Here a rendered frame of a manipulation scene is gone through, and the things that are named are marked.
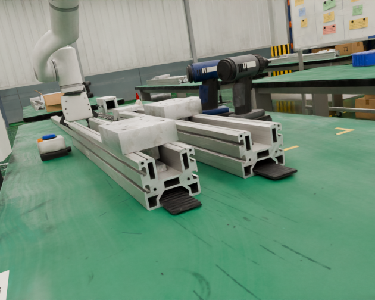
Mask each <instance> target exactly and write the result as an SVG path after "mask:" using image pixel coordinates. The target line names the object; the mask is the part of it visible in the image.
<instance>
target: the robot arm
mask: <svg viewBox="0 0 375 300"><path fill-rule="evenodd" d="M48 1H49V13H50V19H51V29H50V30H49V31H48V32H46V33H45V34H44V35H43V36H42V37H41V38H40V39H39V40H38V42H37V43H36V45H35V47H34V50H33V69H34V73H35V76H36V79H37V80H38V81H39V82H42V83H47V82H54V81H58V83H59V86H60V90H61V93H64V94H63V96H61V104H62V111H63V115H62V117H61V120H60V122H59V123H60V124H62V125H63V126H66V127H68V128H69V129H71V128H70V127H69V126H68V124H67V123H65V122H64V120H65V121H67V122H70V123H71V122H74V121H79V120H84V119H85V120H86V121H87V123H88V126H87V127H88V128H90V125H89V120H88V119H89V118H91V117H92V114H93V118H97V117H98V115H99V114H97V113H96V112H95V111H94V110H93V109H91V107H90V103H89V100H88V97H87V94H86V92H83V91H82V90H83V88H84V87H85V86H84V85H83V84H82V83H83V82H82V77H81V73H80V69H79V63H78V60H77V55H76V50H75V48H72V47H66V48H63V47H65V46H67V45H70V44H72V43H74V42H75V41H76V40H78V38H79V0H48ZM51 55H52V60H48V59H49V57H50V56H51ZM71 130H72V129H71Z"/></svg>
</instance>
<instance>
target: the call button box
mask: <svg viewBox="0 0 375 300"><path fill-rule="evenodd" d="M42 140H43V142H39V143H38V140H36V143H37V147H38V150H39V154H40V157H41V160H42V161H47V160H51V159H54V158H59V157H63V156H66V155H68V152H71V151H72V150H71V147H70V146H68V147H66V145H65V140H64V138H63V137H62V136H61V135H58V136H55V137H52V138H49V139H42Z"/></svg>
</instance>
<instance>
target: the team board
mask: <svg viewBox="0 0 375 300"><path fill-rule="evenodd" d="M289 2H290V16H291V23H292V37H293V51H295V52H296V51H298V60H299V70H300V71H302V70H304V63H303V55H302V51H303V50H307V49H314V48H322V47H326V46H333V45H341V44H346V43H354V42H361V41H366V40H374V39H375V0H289ZM301 97H302V115H308V110H307V109H309V110H312V109H313V106H307V102H306V94H301ZM329 111H345V112H355V113H373V114H375V110H374V109H362V108H341V107H329Z"/></svg>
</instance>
